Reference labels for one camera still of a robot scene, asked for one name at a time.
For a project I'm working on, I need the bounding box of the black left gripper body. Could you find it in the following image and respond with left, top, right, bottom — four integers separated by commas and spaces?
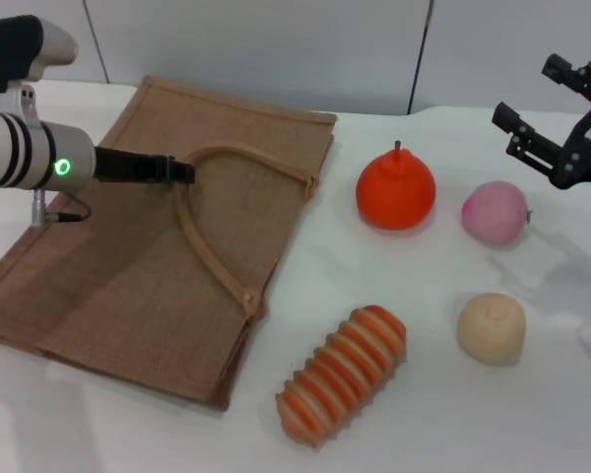
94, 146, 174, 183

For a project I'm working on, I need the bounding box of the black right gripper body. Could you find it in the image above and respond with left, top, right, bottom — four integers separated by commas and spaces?
546, 101, 591, 191

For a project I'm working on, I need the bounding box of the pink toy peach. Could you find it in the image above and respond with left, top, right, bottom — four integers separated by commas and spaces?
461, 180, 533, 246

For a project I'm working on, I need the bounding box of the brown jute handbag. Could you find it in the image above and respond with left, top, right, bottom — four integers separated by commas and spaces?
0, 74, 339, 413

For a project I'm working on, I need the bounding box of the orange toy fruit with stem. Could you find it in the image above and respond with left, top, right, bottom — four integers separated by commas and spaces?
356, 140, 437, 232

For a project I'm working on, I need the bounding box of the beige round toy bun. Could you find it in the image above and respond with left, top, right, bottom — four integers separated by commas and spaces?
456, 292, 527, 367

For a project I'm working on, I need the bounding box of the orange cream striped toy bread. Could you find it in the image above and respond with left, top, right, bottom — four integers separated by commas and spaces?
274, 304, 408, 448

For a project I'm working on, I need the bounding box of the black left arm cable plug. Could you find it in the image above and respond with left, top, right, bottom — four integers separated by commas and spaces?
31, 188, 93, 229

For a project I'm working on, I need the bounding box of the left wrist camera housing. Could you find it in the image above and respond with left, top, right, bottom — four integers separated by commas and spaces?
0, 14, 79, 124

